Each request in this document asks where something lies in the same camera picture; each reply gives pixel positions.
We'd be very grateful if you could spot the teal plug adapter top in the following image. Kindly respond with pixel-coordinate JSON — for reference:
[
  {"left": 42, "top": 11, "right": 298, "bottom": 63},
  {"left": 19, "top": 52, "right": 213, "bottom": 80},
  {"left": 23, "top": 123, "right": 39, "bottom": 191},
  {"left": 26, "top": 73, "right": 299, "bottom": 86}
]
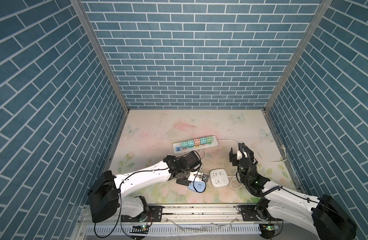
[{"left": 181, "top": 142, "right": 188, "bottom": 149}]

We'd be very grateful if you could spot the pink plug adapter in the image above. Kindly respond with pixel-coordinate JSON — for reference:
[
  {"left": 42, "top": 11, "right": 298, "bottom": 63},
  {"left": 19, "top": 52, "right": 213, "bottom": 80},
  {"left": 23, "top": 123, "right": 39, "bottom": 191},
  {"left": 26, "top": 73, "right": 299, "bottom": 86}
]
[{"left": 194, "top": 139, "right": 201, "bottom": 146}]

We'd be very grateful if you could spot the white coiled socket cable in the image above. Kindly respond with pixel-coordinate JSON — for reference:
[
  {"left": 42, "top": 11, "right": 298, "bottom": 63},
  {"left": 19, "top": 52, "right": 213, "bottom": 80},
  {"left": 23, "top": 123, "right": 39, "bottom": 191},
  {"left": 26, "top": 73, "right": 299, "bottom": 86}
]
[{"left": 228, "top": 174, "right": 246, "bottom": 190}]

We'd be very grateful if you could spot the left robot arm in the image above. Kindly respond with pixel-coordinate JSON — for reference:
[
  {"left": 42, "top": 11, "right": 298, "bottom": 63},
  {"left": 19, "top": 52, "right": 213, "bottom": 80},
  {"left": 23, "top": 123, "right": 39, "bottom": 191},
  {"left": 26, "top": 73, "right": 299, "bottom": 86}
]
[{"left": 88, "top": 151, "right": 209, "bottom": 223}]

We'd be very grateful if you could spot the white square power socket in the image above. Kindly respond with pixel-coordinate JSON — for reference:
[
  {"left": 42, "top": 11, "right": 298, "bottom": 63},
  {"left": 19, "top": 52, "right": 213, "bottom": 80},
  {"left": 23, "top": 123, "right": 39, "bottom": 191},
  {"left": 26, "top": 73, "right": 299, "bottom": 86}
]
[{"left": 210, "top": 169, "right": 230, "bottom": 188}]

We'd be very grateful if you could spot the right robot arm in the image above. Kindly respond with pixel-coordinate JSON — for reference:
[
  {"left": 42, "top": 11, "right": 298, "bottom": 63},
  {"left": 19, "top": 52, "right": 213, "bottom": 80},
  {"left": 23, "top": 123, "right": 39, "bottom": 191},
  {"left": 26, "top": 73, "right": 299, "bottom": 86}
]
[{"left": 229, "top": 143, "right": 357, "bottom": 240}]

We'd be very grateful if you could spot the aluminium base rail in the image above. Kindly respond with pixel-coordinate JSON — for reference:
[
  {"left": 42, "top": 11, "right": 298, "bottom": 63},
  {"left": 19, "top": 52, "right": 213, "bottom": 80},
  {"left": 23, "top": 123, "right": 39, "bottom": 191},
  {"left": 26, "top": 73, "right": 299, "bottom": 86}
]
[{"left": 71, "top": 204, "right": 318, "bottom": 240}]

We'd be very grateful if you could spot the green plug adapter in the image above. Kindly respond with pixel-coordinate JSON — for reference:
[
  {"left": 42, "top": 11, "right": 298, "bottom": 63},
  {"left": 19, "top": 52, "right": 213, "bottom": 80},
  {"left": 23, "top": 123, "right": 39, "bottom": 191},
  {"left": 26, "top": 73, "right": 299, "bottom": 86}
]
[{"left": 206, "top": 136, "right": 214, "bottom": 144}]

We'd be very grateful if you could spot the teal plug adapter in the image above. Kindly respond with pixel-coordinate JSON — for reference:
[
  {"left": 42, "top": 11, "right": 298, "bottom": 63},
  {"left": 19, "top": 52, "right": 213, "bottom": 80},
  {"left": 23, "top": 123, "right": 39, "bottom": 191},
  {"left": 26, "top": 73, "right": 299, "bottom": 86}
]
[
  {"left": 187, "top": 140, "right": 195, "bottom": 148},
  {"left": 200, "top": 138, "right": 207, "bottom": 145},
  {"left": 181, "top": 142, "right": 188, "bottom": 149}
]

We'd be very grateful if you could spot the blue square power socket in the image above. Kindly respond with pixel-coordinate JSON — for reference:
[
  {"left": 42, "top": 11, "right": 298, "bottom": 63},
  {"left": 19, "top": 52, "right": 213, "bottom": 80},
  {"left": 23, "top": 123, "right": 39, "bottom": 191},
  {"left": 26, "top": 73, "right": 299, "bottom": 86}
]
[{"left": 188, "top": 182, "right": 207, "bottom": 193}]

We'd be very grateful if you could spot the white long power strip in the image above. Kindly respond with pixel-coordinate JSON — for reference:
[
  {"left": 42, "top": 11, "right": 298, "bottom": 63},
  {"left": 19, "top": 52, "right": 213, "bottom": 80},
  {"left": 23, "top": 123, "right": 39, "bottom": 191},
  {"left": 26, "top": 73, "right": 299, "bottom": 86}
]
[{"left": 172, "top": 136, "right": 219, "bottom": 155}]

